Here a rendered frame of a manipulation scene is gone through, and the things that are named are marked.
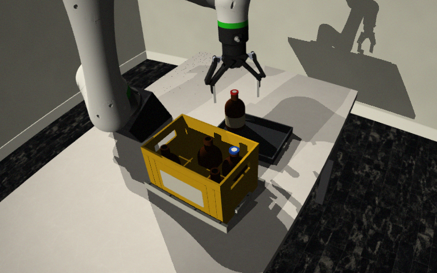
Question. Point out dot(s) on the grey flat rail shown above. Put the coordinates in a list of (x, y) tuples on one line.
[(199, 214)]

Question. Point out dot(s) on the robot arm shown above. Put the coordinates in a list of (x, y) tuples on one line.
[(112, 103)]

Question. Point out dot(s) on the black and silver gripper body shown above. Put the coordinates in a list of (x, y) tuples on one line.
[(231, 52)]

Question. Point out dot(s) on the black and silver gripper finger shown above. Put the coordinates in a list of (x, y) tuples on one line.
[(209, 80), (257, 76)]

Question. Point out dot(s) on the yellow wooden crate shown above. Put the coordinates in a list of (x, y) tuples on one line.
[(189, 181)]

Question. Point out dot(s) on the brown glass bottle with white label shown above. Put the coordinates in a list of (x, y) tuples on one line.
[(231, 161)]

